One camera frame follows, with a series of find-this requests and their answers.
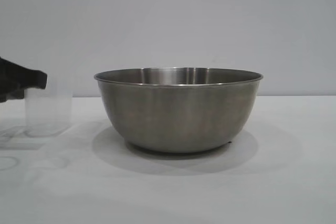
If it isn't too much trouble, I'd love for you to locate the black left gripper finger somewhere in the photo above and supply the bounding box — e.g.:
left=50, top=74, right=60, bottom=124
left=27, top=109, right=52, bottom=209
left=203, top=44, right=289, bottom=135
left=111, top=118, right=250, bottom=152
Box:
left=0, top=88, right=26, bottom=103
left=0, top=56, right=48, bottom=97

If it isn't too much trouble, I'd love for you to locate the clear plastic measuring cup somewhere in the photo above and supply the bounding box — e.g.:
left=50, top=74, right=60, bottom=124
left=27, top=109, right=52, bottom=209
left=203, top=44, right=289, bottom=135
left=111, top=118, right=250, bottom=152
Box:
left=24, top=83, right=74, bottom=138

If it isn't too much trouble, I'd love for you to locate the stainless steel mixing bowl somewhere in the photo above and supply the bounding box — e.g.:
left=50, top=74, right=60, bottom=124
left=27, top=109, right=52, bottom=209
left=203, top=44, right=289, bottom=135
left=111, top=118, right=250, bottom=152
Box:
left=93, top=67, right=265, bottom=154

